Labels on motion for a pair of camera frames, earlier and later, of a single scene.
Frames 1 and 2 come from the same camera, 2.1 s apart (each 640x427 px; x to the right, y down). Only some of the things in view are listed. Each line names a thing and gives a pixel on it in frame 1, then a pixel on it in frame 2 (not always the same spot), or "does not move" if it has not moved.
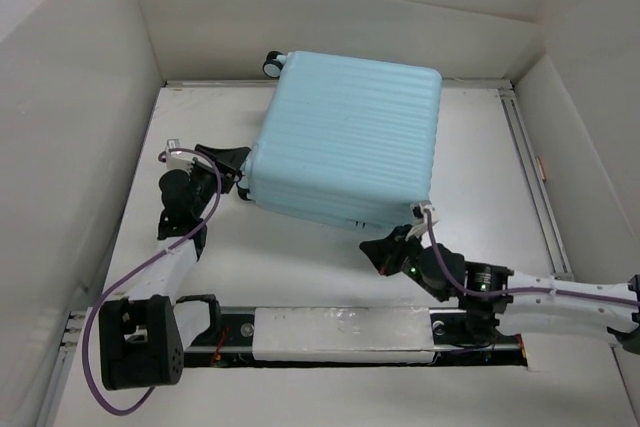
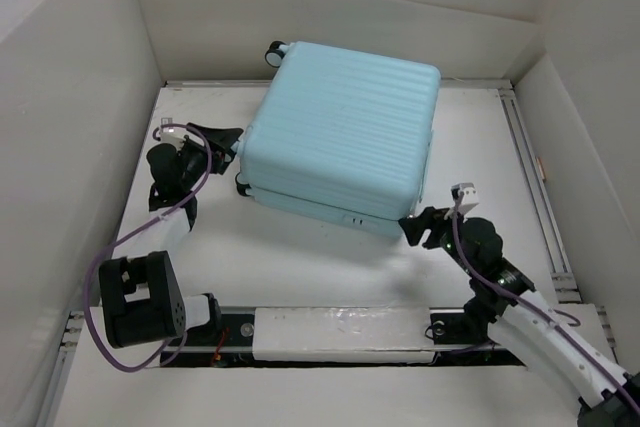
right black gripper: x=385 y=252 → x=430 y=217
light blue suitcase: x=343 y=140 does not move
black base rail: x=226 y=339 does not move
